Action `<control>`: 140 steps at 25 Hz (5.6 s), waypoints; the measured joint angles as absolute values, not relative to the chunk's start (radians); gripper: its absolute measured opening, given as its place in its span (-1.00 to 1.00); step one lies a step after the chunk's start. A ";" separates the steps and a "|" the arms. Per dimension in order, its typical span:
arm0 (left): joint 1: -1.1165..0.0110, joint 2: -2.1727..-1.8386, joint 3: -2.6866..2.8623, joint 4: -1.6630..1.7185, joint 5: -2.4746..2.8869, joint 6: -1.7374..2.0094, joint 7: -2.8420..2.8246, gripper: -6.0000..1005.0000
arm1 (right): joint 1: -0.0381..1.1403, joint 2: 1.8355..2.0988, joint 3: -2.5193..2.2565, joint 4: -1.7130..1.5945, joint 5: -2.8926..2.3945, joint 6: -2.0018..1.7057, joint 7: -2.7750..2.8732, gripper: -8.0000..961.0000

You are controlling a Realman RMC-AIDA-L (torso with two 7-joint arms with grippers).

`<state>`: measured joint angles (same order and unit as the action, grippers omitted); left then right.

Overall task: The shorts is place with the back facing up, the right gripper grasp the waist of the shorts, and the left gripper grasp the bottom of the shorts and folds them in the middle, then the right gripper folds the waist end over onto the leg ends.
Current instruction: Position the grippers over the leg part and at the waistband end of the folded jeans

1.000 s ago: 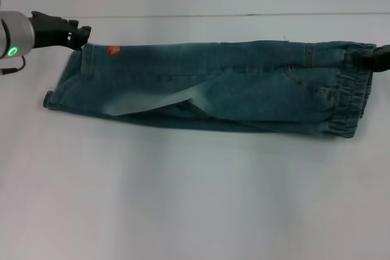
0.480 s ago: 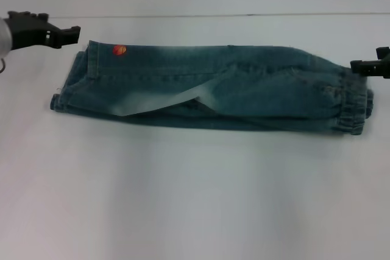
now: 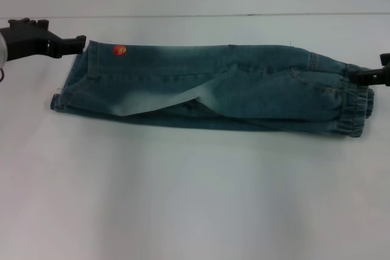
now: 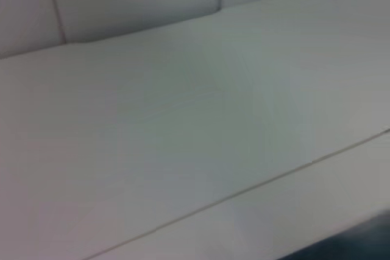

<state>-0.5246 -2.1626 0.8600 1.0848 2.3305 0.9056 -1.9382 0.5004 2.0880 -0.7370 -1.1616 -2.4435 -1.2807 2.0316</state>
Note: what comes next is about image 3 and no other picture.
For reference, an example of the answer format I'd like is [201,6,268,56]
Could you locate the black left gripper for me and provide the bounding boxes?
[0,18,87,62]

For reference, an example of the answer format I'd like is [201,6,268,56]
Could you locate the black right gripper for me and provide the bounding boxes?
[348,53,390,88]

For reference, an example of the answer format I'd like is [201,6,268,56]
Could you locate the blue denim shorts with print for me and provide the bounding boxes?
[50,40,376,139]

